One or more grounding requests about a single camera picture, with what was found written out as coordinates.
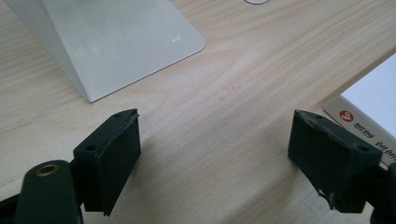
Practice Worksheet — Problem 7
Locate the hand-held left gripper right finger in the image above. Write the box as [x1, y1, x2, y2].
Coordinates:
[287, 109, 383, 215]

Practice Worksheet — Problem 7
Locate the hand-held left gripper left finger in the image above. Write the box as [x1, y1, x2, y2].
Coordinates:
[73, 108, 142, 217]

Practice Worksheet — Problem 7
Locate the white book with red logo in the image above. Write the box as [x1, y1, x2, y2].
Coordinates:
[321, 52, 396, 170]

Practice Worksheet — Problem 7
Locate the white metal expandable book rack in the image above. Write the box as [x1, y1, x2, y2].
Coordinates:
[3, 0, 207, 104]

